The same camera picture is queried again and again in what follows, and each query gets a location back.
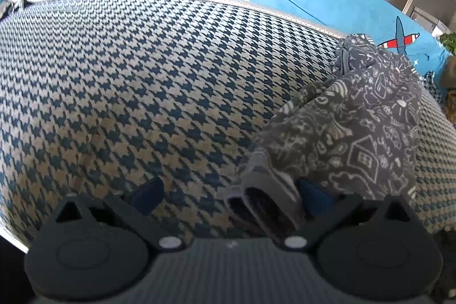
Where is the houndstooth sofa seat cover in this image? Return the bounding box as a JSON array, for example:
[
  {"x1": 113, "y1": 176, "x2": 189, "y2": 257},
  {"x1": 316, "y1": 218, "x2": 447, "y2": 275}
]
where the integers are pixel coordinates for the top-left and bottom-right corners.
[{"x1": 0, "y1": 0, "x2": 456, "y2": 253}]

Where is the grey doodle-print garment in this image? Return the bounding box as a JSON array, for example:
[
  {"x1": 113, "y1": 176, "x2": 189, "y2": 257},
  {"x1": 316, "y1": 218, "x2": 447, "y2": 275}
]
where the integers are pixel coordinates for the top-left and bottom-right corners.
[{"x1": 224, "y1": 34, "x2": 422, "y2": 240}]

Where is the green potted plant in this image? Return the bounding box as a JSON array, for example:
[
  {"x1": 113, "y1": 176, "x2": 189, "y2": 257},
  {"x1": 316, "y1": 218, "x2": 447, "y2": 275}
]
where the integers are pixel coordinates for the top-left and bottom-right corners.
[{"x1": 439, "y1": 32, "x2": 456, "y2": 56}]

